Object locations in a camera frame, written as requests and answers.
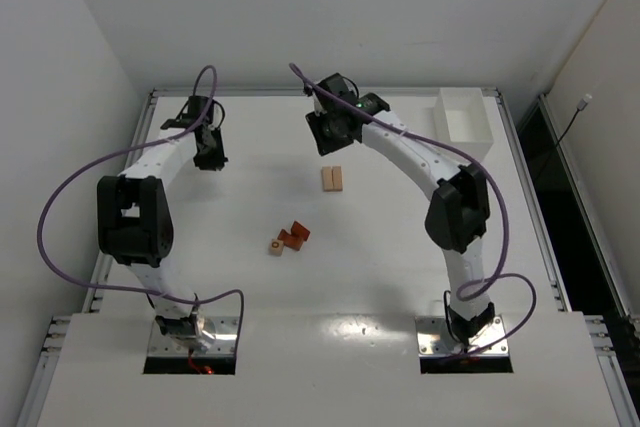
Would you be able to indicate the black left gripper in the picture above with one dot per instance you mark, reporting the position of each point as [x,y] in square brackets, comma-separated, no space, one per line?
[209,156]

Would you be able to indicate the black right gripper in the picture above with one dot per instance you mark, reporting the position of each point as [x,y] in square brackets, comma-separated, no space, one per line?
[320,134]

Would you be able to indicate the long light wood block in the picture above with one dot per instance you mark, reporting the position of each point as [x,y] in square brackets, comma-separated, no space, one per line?
[337,178]
[327,179]

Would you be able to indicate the red-brown wood block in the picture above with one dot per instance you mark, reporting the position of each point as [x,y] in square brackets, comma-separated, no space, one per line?
[300,231]
[289,240]

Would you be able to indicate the white perforated box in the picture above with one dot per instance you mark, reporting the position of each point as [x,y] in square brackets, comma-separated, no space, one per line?
[461,121]

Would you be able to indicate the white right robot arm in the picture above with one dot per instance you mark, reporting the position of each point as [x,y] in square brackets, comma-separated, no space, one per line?
[457,194]

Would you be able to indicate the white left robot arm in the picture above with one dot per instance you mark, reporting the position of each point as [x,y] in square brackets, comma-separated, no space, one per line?
[135,226]

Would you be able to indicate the light wood cube letter O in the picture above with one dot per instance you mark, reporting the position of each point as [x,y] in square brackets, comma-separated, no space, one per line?
[276,247]

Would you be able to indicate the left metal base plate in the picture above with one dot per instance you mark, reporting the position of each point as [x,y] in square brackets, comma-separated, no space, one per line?
[220,335]

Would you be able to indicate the metal base plate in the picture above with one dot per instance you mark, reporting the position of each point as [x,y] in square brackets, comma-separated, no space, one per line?
[220,335]
[435,342]

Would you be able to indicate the aluminium table frame rail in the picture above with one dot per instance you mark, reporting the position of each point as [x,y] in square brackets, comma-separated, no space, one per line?
[363,260]

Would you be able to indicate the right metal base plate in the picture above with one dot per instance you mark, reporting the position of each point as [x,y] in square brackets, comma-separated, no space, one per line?
[435,342]

